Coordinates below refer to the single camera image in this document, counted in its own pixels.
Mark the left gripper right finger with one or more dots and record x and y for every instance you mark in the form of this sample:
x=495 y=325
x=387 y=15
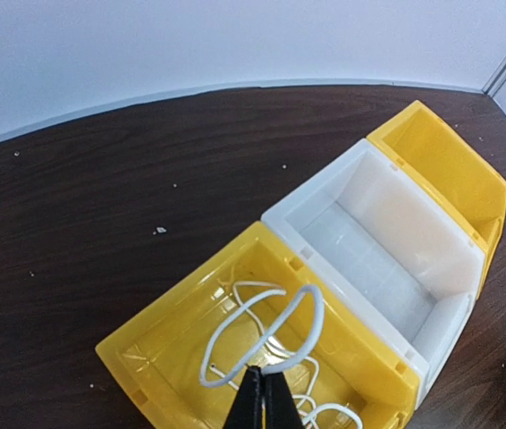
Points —
x=281 y=411

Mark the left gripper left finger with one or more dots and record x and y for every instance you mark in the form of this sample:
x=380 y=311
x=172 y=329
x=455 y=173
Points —
x=246 y=409

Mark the left yellow plastic bin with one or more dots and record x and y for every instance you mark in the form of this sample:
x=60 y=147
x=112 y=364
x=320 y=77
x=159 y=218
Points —
x=176 y=359

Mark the yellow plastic bin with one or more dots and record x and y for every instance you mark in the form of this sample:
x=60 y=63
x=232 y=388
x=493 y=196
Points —
x=449 y=170
x=176 y=359

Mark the white plastic bin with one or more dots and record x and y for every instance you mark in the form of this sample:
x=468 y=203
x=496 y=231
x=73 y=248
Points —
x=388 y=252

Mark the right yellow plastic bin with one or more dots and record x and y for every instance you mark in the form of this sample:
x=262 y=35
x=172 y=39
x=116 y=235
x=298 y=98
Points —
x=449 y=170

